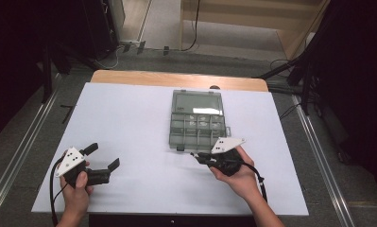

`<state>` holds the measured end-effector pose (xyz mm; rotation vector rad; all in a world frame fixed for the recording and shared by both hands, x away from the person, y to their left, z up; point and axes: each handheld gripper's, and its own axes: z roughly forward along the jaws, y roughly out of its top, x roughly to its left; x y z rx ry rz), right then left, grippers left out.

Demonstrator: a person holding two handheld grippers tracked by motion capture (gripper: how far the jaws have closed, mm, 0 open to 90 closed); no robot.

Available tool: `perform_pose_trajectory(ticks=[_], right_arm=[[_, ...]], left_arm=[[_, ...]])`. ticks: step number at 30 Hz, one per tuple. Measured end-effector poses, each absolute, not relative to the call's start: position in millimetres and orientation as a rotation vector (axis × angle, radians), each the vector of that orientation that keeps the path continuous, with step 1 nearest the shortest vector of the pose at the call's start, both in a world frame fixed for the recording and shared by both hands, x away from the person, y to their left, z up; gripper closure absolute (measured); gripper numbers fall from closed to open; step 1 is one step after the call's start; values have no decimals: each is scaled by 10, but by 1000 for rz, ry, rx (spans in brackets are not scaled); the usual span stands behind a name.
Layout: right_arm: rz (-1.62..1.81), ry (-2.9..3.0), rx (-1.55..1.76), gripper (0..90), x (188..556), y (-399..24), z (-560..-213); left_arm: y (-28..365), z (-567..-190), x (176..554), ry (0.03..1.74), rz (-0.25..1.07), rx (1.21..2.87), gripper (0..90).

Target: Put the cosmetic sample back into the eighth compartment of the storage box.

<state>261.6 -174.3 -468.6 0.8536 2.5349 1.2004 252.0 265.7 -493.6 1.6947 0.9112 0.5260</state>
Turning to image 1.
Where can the person's right hand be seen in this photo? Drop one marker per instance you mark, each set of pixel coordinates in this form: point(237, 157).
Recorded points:
point(243, 183)

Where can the grey transparent compartment box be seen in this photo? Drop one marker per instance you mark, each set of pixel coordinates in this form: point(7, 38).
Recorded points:
point(195, 126)

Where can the black angled floor bracket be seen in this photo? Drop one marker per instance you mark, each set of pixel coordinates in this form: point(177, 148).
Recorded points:
point(68, 110)

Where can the dark round table grommet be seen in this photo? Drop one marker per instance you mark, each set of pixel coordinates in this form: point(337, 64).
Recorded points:
point(214, 87)

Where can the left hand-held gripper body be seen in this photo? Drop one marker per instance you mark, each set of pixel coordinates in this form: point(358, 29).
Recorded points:
point(70, 160)

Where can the black metal stand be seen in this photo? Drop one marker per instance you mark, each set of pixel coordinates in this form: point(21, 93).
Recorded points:
point(305, 85)
point(46, 75)

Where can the white table cover board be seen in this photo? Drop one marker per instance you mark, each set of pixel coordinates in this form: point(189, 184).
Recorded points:
point(129, 126)

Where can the black table front panel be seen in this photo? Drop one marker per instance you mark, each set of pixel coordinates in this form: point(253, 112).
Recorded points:
point(176, 221)

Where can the person's left hand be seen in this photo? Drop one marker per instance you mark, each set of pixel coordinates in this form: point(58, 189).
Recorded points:
point(77, 198)

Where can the light wooden platform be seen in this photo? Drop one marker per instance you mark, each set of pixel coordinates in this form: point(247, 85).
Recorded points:
point(239, 19)

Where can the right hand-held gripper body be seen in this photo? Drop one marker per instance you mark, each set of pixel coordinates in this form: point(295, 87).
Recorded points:
point(227, 144)

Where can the metal floor rail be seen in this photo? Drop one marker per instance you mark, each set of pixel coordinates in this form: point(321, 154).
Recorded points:
point(22, 148)
point(318, 157)

